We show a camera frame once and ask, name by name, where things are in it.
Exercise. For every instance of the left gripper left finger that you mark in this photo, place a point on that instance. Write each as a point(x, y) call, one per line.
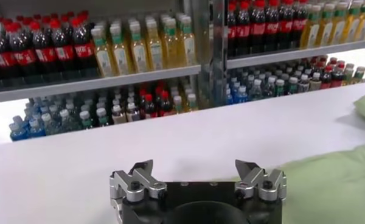
point(137, 182)

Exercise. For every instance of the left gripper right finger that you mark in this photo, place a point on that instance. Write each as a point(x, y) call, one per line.
point(258, 182)

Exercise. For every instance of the light green polo shirt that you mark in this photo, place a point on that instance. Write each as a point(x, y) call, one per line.
point(337, 188)

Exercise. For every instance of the small dark bottle beige label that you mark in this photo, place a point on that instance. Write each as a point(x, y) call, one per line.
point(133, 112)
point(315, 82)
point(118, 115)
point(304, 84)

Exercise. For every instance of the small dark bottle white cap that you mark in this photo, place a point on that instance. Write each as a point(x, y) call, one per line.
point(102, 117)
point(293, 86)
point(85, 120)
point(280, 88)

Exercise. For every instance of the small cola bottle red cap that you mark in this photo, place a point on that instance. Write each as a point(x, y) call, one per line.
point(149, 108)
point(326, 79)
point(165, 105)
point(337, 77)

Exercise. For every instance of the small yellow tea bottle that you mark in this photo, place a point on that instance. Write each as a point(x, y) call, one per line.
point(178, 105)
point(349, 75)
point(359, 74)
point(192, 103)

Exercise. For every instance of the small blue drink bottle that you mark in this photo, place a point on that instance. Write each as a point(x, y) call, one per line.
point(241, 95)
point(36, 129)
point(228, 98)
point(17, 132)

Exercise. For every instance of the small dark green bottle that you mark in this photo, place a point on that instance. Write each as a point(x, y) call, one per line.
point(257, 90)
point(65, 121)
point(270, 88)
point(48, 124)

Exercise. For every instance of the grey metal shelf unit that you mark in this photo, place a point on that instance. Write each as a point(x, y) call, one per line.
point(292, 54)
point(94, 83)

